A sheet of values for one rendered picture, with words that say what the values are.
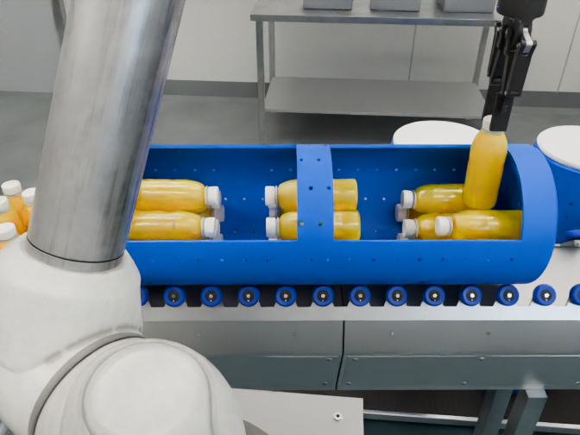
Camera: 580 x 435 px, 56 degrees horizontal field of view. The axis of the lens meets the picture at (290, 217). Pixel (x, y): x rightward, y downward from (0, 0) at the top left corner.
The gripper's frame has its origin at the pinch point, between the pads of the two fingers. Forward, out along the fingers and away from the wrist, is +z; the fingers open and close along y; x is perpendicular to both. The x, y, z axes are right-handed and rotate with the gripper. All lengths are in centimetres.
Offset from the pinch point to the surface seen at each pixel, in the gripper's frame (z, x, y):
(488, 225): 20.4, -0.3, -7.9
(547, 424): 117, -48, 17
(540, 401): 71, -23, -9
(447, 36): 76, -83, 319
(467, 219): 19.7, 3.6, -6.9
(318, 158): 9.1, 32.3, -2.2
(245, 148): 11.4, 46.5, 6.5
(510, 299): 36.2, -6.9, -11.5
